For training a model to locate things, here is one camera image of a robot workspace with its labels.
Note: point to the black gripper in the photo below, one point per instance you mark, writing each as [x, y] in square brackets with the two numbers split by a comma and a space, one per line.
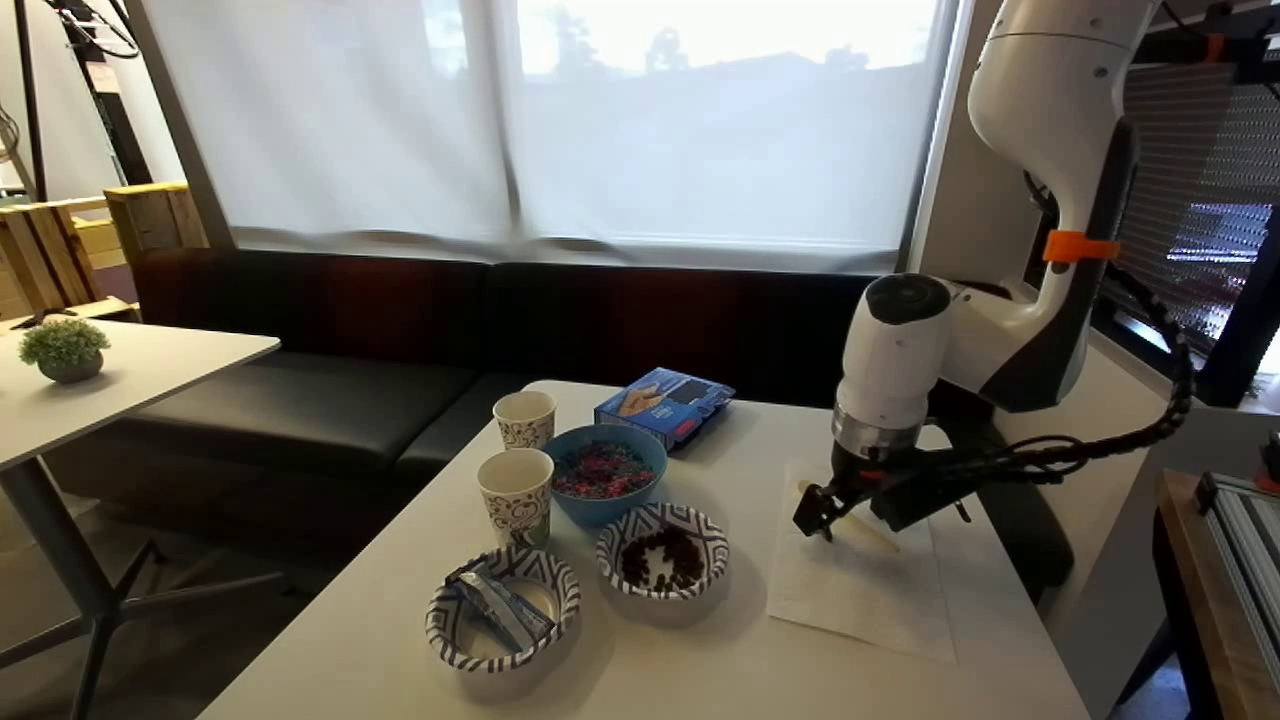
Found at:
[896, 490]

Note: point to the white paper napkin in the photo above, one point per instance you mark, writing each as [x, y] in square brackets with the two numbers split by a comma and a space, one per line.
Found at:
[860, 581]

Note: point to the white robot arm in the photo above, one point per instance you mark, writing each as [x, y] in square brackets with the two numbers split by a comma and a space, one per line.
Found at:
[1051, 97]

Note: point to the zebra paper bowl dark food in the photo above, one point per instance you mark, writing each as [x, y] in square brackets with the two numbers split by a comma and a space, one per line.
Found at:
[664, 555]

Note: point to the blue snack box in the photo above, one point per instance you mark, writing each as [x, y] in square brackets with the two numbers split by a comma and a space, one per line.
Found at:
[670, 405]

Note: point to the white main table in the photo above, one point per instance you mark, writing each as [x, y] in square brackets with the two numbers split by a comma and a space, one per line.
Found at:
[703, 607]

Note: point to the blue bowl with candies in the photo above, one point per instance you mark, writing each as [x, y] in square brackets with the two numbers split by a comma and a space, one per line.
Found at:
[606, 469]

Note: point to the patterned paper cup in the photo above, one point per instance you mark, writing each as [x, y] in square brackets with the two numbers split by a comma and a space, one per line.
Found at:
[519, 493]
[524, 419]

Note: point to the white window blind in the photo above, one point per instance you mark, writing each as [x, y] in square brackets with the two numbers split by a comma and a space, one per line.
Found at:
[725, 132]

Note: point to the zebra paper bowl with wrappers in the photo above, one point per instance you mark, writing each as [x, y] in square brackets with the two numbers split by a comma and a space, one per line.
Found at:
[505, 610]

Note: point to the black leather bench sofa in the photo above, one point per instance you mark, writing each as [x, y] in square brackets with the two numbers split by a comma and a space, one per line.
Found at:
[386, 368]

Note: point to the white background table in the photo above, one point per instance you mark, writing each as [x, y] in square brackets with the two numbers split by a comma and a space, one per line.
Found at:
[144, 360]

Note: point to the small potted plant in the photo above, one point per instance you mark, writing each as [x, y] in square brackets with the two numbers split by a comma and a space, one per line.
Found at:
[64, 349]

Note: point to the wooden crate shelf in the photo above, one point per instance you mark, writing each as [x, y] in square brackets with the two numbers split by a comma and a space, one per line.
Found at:
[75, 259]

